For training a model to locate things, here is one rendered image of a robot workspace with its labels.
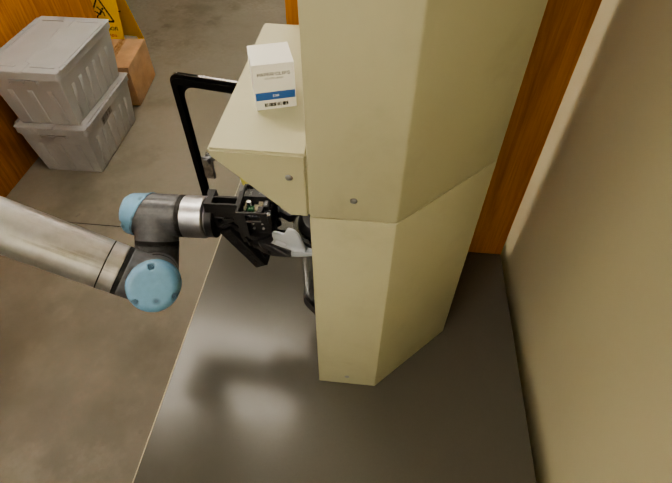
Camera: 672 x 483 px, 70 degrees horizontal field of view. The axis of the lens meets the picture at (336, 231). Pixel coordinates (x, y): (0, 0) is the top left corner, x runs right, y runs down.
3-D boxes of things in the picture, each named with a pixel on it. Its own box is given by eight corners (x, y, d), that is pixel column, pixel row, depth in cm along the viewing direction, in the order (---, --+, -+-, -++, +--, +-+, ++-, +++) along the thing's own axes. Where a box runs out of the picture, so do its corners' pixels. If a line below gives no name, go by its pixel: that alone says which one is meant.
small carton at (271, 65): (290, 85, 63) (287, 41, 59) (296, 106, 60) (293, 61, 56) (252, 89, 63) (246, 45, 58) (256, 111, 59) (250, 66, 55)
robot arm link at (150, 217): (138, 237, 90) (139, 191, 89) (194, 240, 89) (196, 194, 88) (114, 240, 82) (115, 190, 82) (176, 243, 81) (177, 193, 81)
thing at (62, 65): (129, 71, 293) (110, 17, 269) (84, 131, 253) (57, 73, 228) (64, 68, 296) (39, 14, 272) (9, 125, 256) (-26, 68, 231)
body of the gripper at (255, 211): (269, 215, 77) (197, 212, 78) (276, 250, 83) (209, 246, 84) (278, 183, 82) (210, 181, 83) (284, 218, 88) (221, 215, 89)
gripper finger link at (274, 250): (285, 257, 79) (243, 238, 82) (286, 263, 80) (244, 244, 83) (301, 238, 81) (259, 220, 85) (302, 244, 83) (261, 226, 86)
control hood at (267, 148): (336, 82, 82) (336, 25, 75) (309, 218, 61) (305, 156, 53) (270, 79, 83) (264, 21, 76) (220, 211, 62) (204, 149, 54)
